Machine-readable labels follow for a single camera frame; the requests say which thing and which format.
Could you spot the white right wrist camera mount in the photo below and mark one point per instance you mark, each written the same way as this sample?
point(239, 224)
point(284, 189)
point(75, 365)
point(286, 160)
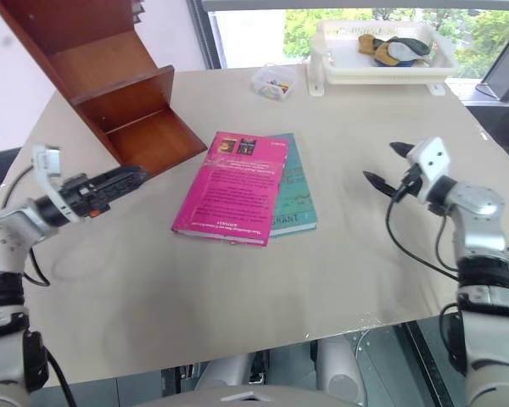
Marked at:
point(432, 163)

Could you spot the pink hardcover book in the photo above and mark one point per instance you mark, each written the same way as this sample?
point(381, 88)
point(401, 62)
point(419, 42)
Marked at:
point(233, 191)

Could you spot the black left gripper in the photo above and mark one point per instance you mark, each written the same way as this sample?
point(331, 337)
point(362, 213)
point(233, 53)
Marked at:
point(87, 197)

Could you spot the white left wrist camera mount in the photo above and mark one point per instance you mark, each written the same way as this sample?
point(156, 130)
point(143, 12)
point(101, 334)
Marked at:
point(46, 159)

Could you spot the dark monitor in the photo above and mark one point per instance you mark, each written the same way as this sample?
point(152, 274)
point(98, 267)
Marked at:
point(507, 63)

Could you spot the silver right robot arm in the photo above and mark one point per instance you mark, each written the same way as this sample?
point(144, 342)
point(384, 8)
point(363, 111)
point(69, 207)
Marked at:
point(483, 220)

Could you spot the silver rounded robot leg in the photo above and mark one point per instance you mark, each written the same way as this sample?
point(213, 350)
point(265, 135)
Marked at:
point(339, 369)
point(227, 371)

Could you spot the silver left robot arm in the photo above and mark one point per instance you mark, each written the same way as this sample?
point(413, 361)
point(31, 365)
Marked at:
point(8, 237)

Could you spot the items in white tray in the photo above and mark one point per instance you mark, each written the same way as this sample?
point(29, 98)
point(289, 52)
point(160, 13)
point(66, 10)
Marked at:
point(384, 53)

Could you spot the dark green cloth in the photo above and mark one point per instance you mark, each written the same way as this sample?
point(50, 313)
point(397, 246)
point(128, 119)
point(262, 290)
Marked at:
point(415, 44)

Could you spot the dark side desk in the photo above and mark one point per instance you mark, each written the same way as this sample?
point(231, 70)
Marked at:
point(498, 123)

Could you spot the brown wooden bookshelf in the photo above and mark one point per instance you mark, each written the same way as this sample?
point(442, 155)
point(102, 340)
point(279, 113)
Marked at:
point(140, 97)

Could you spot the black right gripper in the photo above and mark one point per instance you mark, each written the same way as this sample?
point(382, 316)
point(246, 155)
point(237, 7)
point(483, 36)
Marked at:
point(411, 182)

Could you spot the dark window frame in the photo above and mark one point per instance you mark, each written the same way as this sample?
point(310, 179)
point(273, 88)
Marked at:
point(201, 34)

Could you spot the grey rounded robot torso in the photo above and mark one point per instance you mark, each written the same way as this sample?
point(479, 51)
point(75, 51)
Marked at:
point(246, 397)

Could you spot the small clear plastic box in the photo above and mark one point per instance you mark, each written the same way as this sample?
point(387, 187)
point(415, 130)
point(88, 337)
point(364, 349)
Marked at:
point(273, 82)

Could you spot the teal hardcover book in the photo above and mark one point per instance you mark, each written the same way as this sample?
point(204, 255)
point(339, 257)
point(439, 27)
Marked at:
point(298, 199)

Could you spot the white plastic basket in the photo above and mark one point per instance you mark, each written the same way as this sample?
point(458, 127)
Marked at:
point(343, 57)

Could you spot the grey cloth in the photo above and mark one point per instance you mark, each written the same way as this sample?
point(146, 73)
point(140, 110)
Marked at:
point(403, 51)

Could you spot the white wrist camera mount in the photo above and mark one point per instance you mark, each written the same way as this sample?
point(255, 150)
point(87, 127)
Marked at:
point(432, 163)
point(46, 159)

